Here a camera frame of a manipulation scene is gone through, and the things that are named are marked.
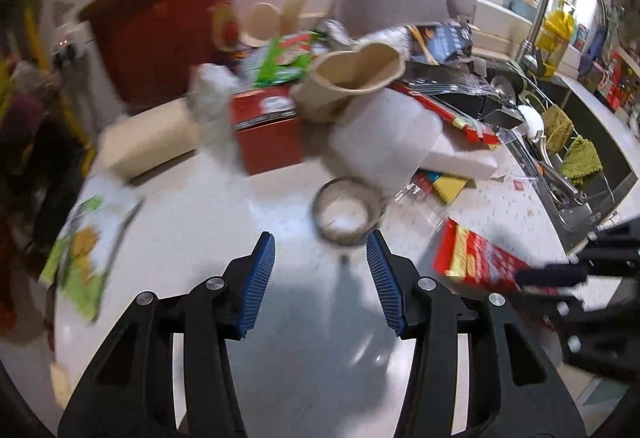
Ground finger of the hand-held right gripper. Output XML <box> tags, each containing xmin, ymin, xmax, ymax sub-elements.
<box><xmin>514</xmin><ymin>221</ymin><xmax>640</xmax><ymax>288</ymax></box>

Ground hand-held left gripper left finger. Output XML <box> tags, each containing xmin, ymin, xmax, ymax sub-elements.
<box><xmin>57</xmin><ymin>231</ymin><xmax>277</xmax><ymax>438</ymax></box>

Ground white flat box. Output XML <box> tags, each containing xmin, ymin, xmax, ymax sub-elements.
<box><xmin>420</xmin><ymin>133</ymin><xmax>501</xmax><ymax>181</ymax></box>

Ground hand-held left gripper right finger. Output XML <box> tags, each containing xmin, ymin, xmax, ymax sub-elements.
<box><xmin>366</xmin><ymin>229</ymin><xmax>586</xmax><ymax>438</ymax></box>

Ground crumpled white tissue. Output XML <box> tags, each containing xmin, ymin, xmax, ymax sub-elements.
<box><xmin>189</xmin><ymin>63</ymin><xmax>246</xmax><ymax>174</ymax></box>

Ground clear plastic wrapper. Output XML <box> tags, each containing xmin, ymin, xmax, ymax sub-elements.
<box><xmin>395</xmin><ymin>183</ymin><xmax>451</xmax><ymax>229</ymax></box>

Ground dark snack packet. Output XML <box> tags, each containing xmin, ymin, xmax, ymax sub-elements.
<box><xmin>407</xmin><ymin>23</ymin><xmax>473</xmax><ymax>66</ymax></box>

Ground red box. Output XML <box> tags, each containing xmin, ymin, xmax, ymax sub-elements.
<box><xmin>230</xmin><ymin>86</ymin><xmax>306</xmax><ymax>176</ymax></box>

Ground yellow bottle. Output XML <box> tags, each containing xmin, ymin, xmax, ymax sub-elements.
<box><xmin>535</xmin><ymin>0</ymin><xmax>576</xmax><ymax>79</ymax></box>

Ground brown clay pot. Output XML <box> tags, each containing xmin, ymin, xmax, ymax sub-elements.
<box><xmin>92</xmin><ymin>0</ymin><xmax>237</xmax><ymax>116</ymax></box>

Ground beige plain cup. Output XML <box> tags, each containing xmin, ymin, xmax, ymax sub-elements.
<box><xmin>97</xmin><ymin>98</ymin><xmax>201</xmax><ymax>186</ymax></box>

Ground beige heart-shaped cup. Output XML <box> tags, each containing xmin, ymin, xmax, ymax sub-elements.
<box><xmin>291</xmin><ymin>42</ymin><xmax>407</xmax><ymax>124</ymax></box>

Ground clear tape roll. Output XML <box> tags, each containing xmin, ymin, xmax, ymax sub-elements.
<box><xmin>312</xmin><ymin>177</ymin><xmax>383</xmax><ymax>248</ymax></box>

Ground white plastic bag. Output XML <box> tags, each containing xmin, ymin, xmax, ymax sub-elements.
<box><xmin>320</xmin><ymin>88</ymin><xmax>446</xmax><ymax>194</ymax></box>

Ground green white snack packet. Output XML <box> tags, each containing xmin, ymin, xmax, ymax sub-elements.
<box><xmin>40</xmin><ymin>195</ymin><xmax>146</xmax><ymax>324</ymax></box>

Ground metal dish rack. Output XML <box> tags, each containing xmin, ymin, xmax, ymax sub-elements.
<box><xmin>480</xmin><ymin>68</ymin><xmax>631</xmax><ymax>239</ymax></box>

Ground beige small bowl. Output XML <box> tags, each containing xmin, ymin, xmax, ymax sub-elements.
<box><xmin>240</xmin><ymin>2</ymin><xmax>281</xmax><ymax>46</ymax></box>

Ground yellow red small packet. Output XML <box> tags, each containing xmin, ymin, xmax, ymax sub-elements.
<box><xmin>415</xmin><ymin>171</ymin><xmax>478</xmax><ymax>204</ymax></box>

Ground green scrub cloth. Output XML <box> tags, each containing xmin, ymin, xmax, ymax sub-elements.
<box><xmin>560</xmin><ymin>138</ymin><xmax>603</xmax><ymax>186</ymax></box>
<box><xmin>542</xmin><ymin>106</ymin><xmax>574</xmax><ymax>154</ymax></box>

